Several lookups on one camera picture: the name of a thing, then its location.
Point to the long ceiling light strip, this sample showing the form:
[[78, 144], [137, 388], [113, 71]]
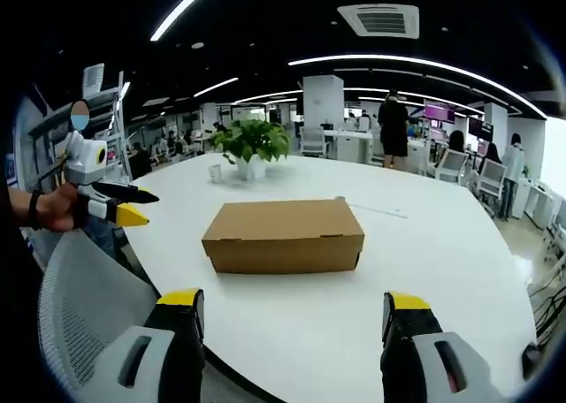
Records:
[[185, 5], [420, 65]]

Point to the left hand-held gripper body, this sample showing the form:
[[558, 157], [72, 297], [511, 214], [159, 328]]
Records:
[[88, 155]]

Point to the purple computer monitor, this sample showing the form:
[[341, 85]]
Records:
[[438, 111]]

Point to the person's left hand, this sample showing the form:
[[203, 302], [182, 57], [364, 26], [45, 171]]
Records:
[[62, 208]]

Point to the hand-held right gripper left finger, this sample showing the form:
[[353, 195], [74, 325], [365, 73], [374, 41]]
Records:
[[174, 332]]

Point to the green potted plant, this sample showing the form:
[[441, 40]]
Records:
[[252, 144]]

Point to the ceiling air conditioner vent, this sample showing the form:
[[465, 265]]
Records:
[[380, 20]]

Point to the brown cardboard shoe box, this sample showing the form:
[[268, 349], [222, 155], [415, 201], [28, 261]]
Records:
[[283, 230]]

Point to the dark computer monitor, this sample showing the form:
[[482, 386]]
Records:
[[481, 130]]

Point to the white mesh office chair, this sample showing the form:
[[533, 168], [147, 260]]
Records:
[[88, 297]]

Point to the white metal shelf rack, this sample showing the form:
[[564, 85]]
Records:
[[110, 111]]

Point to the small white cup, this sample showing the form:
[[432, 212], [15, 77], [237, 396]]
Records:
[[215, 173]]

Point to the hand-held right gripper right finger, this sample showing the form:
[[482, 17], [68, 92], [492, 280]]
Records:
[[420, 336]]

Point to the black wristband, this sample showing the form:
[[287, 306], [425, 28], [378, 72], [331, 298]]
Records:
[[33, 210]]

